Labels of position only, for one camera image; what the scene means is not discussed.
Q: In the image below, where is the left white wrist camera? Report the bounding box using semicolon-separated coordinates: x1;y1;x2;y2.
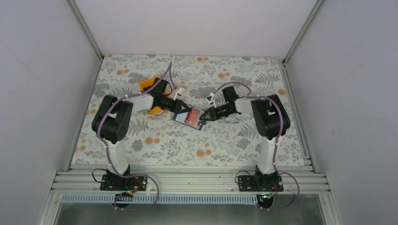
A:
173;87;184;100

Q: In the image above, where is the aluminium mounting rail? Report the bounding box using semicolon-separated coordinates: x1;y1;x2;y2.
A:
51;165;330;194

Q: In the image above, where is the blue card holder wallet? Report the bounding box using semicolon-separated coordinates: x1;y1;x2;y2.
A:
172;107;207;130

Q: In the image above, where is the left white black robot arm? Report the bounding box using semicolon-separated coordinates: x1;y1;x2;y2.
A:
92;77;191;190

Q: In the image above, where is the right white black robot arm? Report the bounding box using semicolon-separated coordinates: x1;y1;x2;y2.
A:
199;86;291;191

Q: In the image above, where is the orange plastic bin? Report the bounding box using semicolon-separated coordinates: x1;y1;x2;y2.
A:
138;76;171;115

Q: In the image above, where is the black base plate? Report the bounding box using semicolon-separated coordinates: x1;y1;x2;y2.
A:
100;173;148;191
237;175;284;192

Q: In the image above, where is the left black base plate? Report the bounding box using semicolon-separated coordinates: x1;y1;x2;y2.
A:
100;173;148;191

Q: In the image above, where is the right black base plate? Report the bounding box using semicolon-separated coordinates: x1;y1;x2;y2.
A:
237;175;284;192

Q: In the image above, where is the floral patterned table mat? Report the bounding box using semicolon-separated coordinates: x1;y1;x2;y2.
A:
72;54;291;166

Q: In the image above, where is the grey slotted cable duct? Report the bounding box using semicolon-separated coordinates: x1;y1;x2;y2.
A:
61;193;257;205

